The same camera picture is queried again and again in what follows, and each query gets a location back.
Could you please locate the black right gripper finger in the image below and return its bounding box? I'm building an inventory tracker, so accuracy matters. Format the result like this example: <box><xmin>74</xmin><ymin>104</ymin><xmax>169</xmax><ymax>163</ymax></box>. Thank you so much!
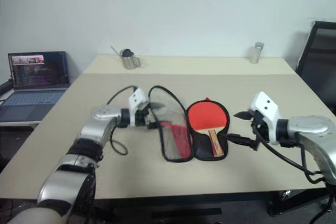
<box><xmin>233</xmin><ymin>111</ymin><xmax>253</xmax><ymax>121</ymax></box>
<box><xmin>225</xmin><ymin>134</ymin><xmax>260</xmax><ymax>152</ymax></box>

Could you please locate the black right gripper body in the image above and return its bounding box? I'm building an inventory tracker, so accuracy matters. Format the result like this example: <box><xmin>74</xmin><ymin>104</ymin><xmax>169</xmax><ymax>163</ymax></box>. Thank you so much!
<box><xmin>248</xmin><ymin>110</ymin><xmax>269</xmax><ymax>152</ymax></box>

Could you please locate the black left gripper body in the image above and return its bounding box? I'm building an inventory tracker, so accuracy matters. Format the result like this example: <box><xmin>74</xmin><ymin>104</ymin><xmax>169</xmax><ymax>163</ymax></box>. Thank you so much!
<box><xmin>135</xmin><ymin>102</ymin><xmax>159</xmax><ymax>130</ymax></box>

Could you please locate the black paddle case red lining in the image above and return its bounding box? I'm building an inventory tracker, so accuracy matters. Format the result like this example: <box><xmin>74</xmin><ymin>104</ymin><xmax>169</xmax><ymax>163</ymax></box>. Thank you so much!
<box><xmin>148</xmin><ymin>85</ymin><xmax>231</xmax><ymax>163</ymax></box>

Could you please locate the red table tennis paddle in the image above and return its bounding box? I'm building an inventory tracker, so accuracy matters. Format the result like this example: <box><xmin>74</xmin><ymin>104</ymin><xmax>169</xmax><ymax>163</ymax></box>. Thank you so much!
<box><xmin>188</xmin><ymin>102</ymin><xmax>229</xmax><ymax>158</ymax></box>

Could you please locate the metal watering can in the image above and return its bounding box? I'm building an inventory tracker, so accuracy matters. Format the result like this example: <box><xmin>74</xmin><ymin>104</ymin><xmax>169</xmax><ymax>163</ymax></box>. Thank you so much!
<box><xmin>110</xmin><ymin>45</ymin><xmax>143</xmax><ymax>70</ymax></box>

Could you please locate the metal cylinder cup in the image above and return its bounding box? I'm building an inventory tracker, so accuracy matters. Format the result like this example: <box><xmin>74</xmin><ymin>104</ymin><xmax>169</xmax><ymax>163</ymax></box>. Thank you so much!
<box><xmin>249</xmin><ymin>41</ymin><xmax>266</xmax><ymax>65</ymax></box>

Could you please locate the black mesh office chair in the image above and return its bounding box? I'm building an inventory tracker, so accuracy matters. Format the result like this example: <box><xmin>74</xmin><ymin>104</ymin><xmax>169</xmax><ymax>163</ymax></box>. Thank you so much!
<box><xmin>295</xmin><ymin>20</ymin><xmax>336</xmax><ymax>116</ymax></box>

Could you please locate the open grey laptop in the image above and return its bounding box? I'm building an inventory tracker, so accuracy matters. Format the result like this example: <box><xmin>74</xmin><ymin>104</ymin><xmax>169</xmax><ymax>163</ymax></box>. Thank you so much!
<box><xmin>0</xmin><ymin>50</ymin><xmax>72</xmax><ymax>124</ymax></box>

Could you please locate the white side table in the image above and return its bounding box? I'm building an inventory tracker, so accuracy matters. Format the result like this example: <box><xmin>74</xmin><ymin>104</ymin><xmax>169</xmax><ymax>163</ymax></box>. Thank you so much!
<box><xmin>0</xmin><ymin>119</ymin><xmax>43</xmax><ymax>131</ymax></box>

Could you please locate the black device beside laptop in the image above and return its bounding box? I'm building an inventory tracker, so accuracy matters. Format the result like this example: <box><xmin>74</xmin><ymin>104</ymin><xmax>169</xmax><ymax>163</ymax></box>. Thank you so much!
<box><xmin>0</xmin><ymin>79</ymin><xmax>13</xmax><ymax>97</ymax></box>

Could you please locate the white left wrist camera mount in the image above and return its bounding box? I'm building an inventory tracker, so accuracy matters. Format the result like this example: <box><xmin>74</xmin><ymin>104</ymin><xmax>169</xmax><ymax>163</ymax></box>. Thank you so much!
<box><xmin>128</xmin><ymin>88</ymin><xmax>149</xmax><ymax>126</ymax></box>

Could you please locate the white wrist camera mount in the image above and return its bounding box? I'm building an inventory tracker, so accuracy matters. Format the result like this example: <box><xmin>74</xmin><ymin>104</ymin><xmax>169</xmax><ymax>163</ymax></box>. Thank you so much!
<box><xmin>128</xmin><ymin>88</ymin><xmax>149</xmax><ymax>126</ymax></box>
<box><xmin>247</xmin><ymin>91</ymin><xmax>283</xmax><ymax>145</ymax></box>

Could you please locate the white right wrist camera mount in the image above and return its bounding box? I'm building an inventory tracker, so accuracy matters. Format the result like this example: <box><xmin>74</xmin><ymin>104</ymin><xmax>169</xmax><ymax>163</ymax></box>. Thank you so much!
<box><xmin>247</xmin><ymin>91</ymin><xmax>283</xmax><ymax>145</ymax></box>

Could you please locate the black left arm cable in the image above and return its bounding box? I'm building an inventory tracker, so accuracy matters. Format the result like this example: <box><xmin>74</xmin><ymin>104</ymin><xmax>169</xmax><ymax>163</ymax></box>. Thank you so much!
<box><xmin>106</xmin><ymin>85</ymin><xmax>139</xmax><ymax>157</ymax></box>

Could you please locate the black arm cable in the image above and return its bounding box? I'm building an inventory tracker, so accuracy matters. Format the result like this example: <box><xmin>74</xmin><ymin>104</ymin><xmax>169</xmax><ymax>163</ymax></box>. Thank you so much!
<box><xmin>106</xmin><ymin>85</ymin><xmax>139</xmax><ymax>157</ymax></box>
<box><xmin>253</xmin><ymin>126</ymin><xmax>329</xmax><ymax>185</ymax></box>

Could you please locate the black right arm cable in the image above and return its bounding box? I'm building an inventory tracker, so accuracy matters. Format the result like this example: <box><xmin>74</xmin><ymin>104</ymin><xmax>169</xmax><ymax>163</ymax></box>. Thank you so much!
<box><xmin>253</xmin><ymin>126</ymin><xmax>329</xmax><ymax>185</ymax></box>

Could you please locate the black table frame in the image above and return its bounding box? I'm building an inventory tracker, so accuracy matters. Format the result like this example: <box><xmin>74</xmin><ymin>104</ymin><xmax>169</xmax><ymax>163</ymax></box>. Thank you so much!
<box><xmin>93</xmin><ymin>188</ymin><xmax>330</xmax><ymax>224</ymax></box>

